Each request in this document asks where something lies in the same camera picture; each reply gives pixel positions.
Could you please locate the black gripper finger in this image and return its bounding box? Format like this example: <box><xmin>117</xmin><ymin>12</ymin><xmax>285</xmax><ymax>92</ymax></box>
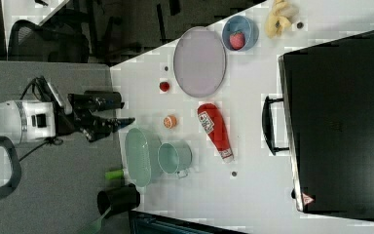
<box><xmin>87</xmin><ymin>117</ymin><xmax>135</xmax><ymax>140</ymax></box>
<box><xmin>84</xmin><ymin>91</ymin><xmax>125</xmax><ymax>111</ymax></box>

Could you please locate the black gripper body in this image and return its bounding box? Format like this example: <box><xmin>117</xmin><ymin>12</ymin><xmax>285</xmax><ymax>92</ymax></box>
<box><xmin>47</xmin><ymin>81</ymin><xmax>94</xmax><ymax>142</ymax></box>

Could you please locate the red plush ketchup bottle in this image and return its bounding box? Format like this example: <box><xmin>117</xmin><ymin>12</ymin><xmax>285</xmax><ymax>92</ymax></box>
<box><xmin>197</xmin><ymin>103</ymin><xmax>234</xmax><ymax>163</ymax></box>

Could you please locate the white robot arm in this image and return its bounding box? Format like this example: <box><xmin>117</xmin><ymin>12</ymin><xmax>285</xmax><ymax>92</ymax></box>
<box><xmin>0</xmin><ymin>79</ymin><xmax>135</xmax><ymax>144</ymax></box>

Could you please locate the green pear toy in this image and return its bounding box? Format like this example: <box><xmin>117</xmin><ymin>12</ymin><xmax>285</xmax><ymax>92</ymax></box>
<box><xmin>105</xmin><ymin>169</ymin><xmax>124</xmax><ymax>180</ymax></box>

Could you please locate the orange slice toy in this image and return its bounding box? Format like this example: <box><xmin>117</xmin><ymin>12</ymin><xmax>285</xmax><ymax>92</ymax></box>
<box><xmin>163</xmin><ymin>115</ymin><xmax>177</xmax><ymax>129</ymax></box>

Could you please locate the red strawberry toy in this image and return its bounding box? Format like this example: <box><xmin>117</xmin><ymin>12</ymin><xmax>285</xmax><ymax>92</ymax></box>
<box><xmin>159</xmin><ymin>82</ymin><xmax>170</xmax><ymax>92</ymax></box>

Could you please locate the black cylinder cup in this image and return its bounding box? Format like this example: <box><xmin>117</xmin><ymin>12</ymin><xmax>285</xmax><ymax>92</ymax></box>
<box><xmin>96</xmin><ymin>183</ymin><xmax>140</xmax><ymax>218</ymax></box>

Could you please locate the green metal cup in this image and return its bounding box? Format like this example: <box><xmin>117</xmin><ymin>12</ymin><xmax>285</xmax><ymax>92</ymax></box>
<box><xmin>158</xmin><ymin>140</ymin><xmax>192</xmax><ymax>178</ymax></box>

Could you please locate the black office chair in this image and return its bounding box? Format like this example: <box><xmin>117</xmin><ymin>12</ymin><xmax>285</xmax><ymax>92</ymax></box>
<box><xmin>7</xmin><ymin>19</ymin><xmax>90</xmax><ymax>63</ymax></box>

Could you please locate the grey oval plate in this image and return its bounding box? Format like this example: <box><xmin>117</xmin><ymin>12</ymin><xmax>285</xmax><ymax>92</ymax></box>
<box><xmin>173</xmin><ymin>26</ymin><xmax>226</xmax><ymax>98</ymax></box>

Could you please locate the red plush strawberry in bowl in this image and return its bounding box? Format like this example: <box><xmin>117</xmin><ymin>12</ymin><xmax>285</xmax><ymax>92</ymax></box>
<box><xmin>229</xmin><ymin>31</ymin><xmax>245</xmax><ymax>50</ymax></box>

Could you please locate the blue bowl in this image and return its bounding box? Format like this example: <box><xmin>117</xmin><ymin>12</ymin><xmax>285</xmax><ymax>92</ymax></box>
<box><xmin>222</xmin><ymin>16</ymin><xmax>259</xmax><ymax>52</ymax></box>

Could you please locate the yellow plush toy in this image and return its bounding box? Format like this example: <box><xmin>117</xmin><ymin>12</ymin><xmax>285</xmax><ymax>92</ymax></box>
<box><xmin>264</xmin><ymin>0</ymin><xmax>299</xmax><ymax>38</ymax></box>

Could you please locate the black oven appliance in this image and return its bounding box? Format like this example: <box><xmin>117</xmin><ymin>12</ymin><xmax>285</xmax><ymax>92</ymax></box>
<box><xmin>278</xmin><ymin>30</ymin><xmax>374</xmax><ymax>221</ymax></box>

